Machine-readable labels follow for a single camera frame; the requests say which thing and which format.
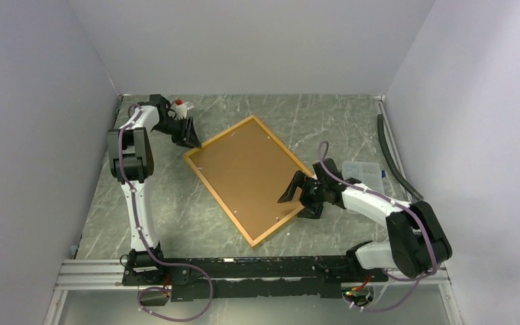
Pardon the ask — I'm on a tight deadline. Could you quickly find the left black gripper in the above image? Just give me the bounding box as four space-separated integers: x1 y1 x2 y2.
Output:
154 116 202 150

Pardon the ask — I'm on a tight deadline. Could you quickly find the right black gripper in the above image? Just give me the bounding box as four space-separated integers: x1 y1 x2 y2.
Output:
278 170 328 219

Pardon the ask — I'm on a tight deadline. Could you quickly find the yellow wooden picture frame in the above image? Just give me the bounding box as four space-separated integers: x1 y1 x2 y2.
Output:
182 114 315 248

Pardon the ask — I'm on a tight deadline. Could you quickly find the brown cardboard backing board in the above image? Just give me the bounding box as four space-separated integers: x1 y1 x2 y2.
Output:
189 120 309 242

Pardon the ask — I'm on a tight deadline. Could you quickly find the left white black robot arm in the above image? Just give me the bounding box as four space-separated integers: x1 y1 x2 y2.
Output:
107 94 202 284

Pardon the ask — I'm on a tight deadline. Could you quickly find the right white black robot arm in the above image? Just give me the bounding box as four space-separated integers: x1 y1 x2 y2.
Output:
278 158 452 281

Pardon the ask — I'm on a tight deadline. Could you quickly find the clear plastic compartment box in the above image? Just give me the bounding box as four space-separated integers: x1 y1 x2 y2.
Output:
341 161 385 194

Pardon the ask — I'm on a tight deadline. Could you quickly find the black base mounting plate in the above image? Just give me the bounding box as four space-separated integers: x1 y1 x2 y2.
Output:
122 255 387 302

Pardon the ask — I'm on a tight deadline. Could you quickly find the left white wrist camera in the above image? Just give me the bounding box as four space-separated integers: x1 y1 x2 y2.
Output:
171 99 194 120

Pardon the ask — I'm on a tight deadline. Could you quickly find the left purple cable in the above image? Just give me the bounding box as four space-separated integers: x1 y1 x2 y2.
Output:
117 104 216 323

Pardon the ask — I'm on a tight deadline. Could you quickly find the purple cable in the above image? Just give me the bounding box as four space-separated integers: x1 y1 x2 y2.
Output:
317 140 440 314
117 104 216 323

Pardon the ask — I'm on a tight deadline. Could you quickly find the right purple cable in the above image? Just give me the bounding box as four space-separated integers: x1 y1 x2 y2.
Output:
317 140 440 314

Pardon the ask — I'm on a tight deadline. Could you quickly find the black corrugated hose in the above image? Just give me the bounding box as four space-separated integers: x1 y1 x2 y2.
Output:
376 113 424 201

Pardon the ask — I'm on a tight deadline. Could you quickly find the aluminium extrusion rail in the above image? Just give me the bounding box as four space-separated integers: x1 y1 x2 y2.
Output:
55 259 452 290

